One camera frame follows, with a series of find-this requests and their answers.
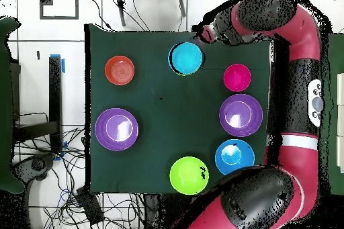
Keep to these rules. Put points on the blue tape strip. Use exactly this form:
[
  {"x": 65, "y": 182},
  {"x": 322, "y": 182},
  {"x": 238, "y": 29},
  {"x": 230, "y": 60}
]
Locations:
[
  {"x": 63, "y": 65},
  {"x": 65, "y": 145}
]

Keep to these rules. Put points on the black power strip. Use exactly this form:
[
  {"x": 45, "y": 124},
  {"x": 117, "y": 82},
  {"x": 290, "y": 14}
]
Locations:
[{"x": 90, "y": 208}]

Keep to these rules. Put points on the large green bowl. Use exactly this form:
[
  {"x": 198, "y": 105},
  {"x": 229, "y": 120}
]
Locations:
[{"x": 185, "y": 178}]

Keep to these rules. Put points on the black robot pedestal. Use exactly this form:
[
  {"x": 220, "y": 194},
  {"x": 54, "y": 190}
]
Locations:
[{"x": 161, "y": 210}]

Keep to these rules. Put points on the large blue bowl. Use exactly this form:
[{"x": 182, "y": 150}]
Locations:
[{"x": 233, "y": 153}]

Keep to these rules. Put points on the small blue bowl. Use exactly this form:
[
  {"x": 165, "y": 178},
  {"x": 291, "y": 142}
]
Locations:
[{"x": 186, "y": 58}]

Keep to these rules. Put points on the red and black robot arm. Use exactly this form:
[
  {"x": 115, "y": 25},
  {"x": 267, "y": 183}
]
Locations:
[{"x": 301, "y": 46}]

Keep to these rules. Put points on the black grey machine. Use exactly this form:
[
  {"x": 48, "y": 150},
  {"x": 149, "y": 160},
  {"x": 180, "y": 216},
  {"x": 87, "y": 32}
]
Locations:
[{"x": 37, "y": 164}]

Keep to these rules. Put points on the dark green tablecloth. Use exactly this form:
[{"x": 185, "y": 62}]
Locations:
[{"x": 161, "y": 100}]

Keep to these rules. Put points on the orange bowl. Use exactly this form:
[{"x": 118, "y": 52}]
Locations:
[{"x": 119, "y": 70}]

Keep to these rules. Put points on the pink bowl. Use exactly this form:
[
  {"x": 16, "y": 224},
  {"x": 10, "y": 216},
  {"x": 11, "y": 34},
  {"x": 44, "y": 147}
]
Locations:
[{"x": 237, "y": 78}]

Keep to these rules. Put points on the green cloth covered table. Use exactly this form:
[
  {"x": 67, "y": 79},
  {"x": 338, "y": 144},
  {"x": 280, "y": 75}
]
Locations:
[
  {"x": 5, "y": 105},
  {"x": 334, "y": 57}
]

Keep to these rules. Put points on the small black floor marker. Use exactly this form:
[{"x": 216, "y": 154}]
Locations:
[{"x": 38, "y": 55}]

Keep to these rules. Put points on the black metal stand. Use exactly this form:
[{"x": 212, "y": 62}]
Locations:
[{"x": 55, "y": 92}]

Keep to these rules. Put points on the wide purple bowl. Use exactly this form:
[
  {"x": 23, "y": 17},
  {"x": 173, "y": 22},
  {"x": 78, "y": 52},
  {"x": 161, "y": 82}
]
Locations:
[
  {"x": 252, "y": 105},
  {"x": 102, "y": 132}
]

